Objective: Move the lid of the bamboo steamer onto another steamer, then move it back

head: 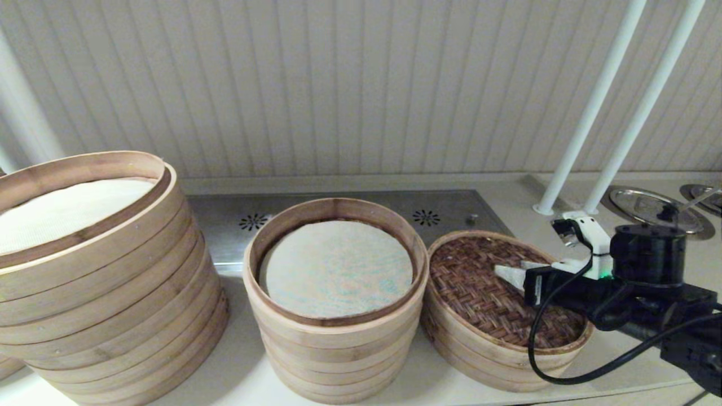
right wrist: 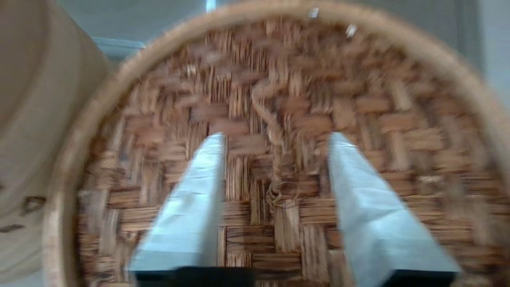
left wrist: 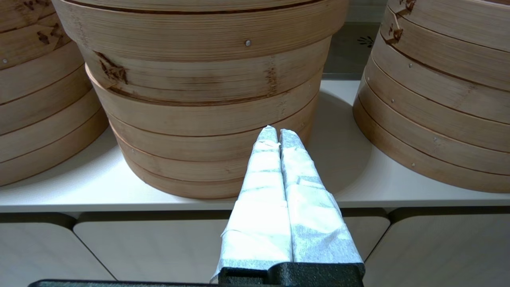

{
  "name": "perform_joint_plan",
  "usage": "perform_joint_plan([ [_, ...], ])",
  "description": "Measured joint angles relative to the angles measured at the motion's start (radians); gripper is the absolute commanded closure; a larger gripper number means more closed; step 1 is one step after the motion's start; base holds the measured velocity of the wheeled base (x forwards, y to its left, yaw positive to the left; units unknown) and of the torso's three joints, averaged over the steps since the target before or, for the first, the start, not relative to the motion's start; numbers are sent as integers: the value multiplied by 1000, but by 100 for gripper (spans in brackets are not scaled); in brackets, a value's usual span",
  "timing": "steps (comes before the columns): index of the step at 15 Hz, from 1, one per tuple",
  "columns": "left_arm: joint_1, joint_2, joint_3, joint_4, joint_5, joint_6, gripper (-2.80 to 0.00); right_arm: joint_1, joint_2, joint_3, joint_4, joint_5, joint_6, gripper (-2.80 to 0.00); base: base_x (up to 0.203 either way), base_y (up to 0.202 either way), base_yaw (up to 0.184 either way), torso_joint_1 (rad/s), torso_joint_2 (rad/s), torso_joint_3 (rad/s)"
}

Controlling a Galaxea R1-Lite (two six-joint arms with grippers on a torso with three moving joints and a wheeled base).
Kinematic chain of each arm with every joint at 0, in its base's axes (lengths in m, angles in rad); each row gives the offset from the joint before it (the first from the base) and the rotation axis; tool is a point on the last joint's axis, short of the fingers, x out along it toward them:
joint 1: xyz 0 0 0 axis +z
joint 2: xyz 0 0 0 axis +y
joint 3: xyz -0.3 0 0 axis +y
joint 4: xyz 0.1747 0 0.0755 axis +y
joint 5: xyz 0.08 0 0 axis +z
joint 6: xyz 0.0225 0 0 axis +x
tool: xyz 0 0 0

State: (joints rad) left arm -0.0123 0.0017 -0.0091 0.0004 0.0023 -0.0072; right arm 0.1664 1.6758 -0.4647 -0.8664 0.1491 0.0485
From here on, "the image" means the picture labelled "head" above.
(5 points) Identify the woven bamboo steamer lid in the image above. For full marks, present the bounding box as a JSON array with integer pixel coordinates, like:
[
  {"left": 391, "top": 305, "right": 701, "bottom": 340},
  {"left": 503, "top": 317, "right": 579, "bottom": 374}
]
[{"left": 422, "top": 230, "right": 594, "bottom": 368}]

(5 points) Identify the small bamboo steamer basket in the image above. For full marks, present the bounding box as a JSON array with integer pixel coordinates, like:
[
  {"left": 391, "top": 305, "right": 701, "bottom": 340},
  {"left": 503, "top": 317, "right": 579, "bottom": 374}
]
[{"left": 420, "top": 316, "right": 571, "bottom": 394}]

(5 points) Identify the round steel recessed lid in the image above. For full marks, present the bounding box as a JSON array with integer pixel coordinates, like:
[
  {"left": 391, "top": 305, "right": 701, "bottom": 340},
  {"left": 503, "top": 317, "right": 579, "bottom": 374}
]
[
  {"left": 679, "top": 184, "right": 722, "bottom": 218},
  {"left": 601, "top": 186, "right": 716, "bottom": 241}
]

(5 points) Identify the white mesh steamer liner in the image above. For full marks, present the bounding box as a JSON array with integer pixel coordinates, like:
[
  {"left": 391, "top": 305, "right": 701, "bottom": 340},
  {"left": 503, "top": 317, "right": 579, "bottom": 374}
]
[{"left": 259, "top": 220, "right": 413, "bottom": 318}]

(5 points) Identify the medium bamboo steamer stack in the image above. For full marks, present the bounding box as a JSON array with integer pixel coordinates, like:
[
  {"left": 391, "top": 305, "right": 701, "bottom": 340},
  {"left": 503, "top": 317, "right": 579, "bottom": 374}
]
[{"left": 243, "top": 198, "right": 429, "bottom": 404}]

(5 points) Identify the large bamboo steamer stack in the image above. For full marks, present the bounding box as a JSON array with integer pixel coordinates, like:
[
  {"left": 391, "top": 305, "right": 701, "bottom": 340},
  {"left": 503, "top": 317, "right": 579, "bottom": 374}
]
[{"left": 0, "top": 151, "right": 231, "bottom": 406}]

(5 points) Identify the white cloth steamer liner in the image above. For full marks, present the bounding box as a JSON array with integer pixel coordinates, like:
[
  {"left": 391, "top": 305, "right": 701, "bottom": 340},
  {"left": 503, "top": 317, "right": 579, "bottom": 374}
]
[{"left": 0, "top": 178, "right": 159, "bottom": 255}]

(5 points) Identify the white metal pole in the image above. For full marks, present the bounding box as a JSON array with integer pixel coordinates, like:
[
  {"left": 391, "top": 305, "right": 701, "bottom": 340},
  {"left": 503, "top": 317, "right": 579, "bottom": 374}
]
[
  {"left": 532, "top": 0, "right": 647, "bottom": 217},
  {"left": 581, "top": 0, "right": 706, "bottom": 216}
]

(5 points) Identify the stainless steel vented plate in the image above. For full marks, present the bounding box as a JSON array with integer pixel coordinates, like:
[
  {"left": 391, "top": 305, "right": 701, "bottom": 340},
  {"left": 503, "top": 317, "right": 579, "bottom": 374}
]
[{"left": 188, "top": 191, "right": 516, "bottom": 277}]

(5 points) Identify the white round pillar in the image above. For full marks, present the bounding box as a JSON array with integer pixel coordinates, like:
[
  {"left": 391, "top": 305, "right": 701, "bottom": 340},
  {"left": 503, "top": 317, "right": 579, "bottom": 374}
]
[{"left": 0, "top": 28, "right": 65, "bottom": 170}]

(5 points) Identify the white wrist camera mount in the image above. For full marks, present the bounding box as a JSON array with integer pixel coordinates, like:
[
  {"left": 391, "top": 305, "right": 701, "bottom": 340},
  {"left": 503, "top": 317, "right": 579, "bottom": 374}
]
[{"left": 552, "top": 211, "right": 614, "bottom": 280}]

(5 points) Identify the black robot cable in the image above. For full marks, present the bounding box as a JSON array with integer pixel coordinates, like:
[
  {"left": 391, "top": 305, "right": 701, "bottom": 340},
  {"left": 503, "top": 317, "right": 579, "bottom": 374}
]
[{"left": 527, "top": 223, "right": 722, "bottom": 386}]

